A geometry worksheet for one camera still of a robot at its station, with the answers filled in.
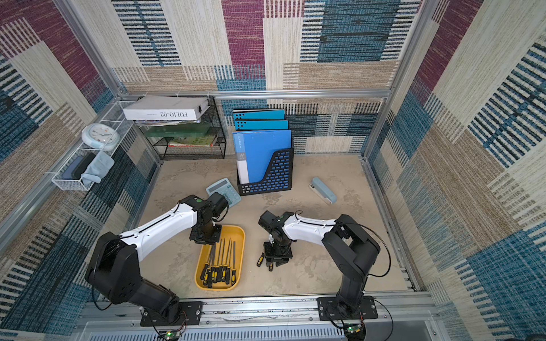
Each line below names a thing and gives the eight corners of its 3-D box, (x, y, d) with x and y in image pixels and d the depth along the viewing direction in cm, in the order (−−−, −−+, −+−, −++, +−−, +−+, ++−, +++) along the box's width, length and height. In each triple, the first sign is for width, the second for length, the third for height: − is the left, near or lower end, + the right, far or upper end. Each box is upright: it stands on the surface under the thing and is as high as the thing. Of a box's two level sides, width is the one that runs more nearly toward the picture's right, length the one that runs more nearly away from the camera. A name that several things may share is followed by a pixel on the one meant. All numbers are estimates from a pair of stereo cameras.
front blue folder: (240, 192, 108) (230, 147, 85) (242, 175, 115) (233, 129, 92) (289, 192, 108) (292, 146, 85) (288, 175, 115) (291, 129, 92)
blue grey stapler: (331, 206, 101) (333, 200, 97) (308, 186, 108) (309, 180, 104) (337, 201, 103) (339, 195, 99) (314, 182, 110) (315, 176, 106)
